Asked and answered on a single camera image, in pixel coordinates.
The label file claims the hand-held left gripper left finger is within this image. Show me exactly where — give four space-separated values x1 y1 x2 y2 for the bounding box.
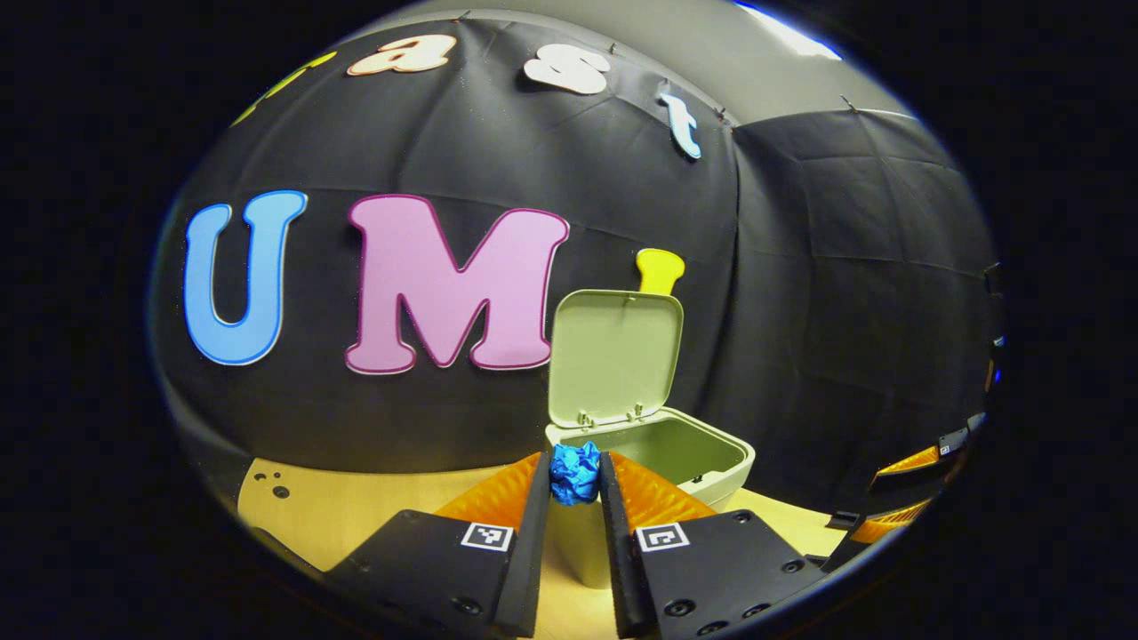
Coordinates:
322 451 554 639

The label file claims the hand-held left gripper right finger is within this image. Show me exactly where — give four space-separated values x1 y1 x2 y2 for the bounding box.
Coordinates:
597 451 828 639

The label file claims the blue paper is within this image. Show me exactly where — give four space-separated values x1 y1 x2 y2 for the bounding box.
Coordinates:
549 441 604 508

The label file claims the pale green desktop garbage bin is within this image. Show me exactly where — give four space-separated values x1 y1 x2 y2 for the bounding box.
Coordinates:
544 289 757 589

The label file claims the wooden desktop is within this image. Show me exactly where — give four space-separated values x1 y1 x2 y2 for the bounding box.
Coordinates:
236 458 854 640

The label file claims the black backdrop cloth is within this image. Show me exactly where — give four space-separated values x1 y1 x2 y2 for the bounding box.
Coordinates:
151 18 1006 534

